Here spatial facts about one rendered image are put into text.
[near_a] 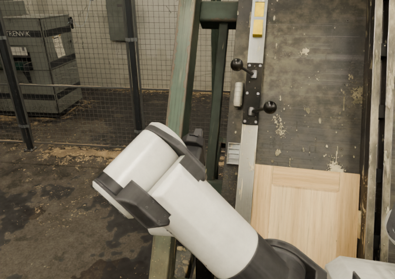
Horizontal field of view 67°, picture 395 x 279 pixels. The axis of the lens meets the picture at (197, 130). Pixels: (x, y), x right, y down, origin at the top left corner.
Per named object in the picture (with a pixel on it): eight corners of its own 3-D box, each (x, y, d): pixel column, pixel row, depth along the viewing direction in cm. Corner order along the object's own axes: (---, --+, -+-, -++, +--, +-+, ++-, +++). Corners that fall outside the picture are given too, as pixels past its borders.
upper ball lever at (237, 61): (250, 81, 97) (227, 70, 87) (251, 70, 98) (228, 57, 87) (260, 80, 95) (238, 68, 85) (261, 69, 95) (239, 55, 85)
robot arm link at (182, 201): (93, 187, 34) (221, 302, 39) (167, 111, 39) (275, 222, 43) (88, 182, 45) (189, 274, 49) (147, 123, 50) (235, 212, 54)
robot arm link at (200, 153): (172, 131, 74) (160, 172, 66) (211, 134, 72) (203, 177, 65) (179, 160, 83) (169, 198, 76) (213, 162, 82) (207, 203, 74)
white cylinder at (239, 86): (235, 84, 101) (233, 107, 100) (234, 81, 98) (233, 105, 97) (244, 84, 101) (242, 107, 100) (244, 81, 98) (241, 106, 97)
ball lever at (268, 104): (243, 117, 94) (267, 112, 82) (244, 105, 95) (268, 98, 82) (254, 118, 96) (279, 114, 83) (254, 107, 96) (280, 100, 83)
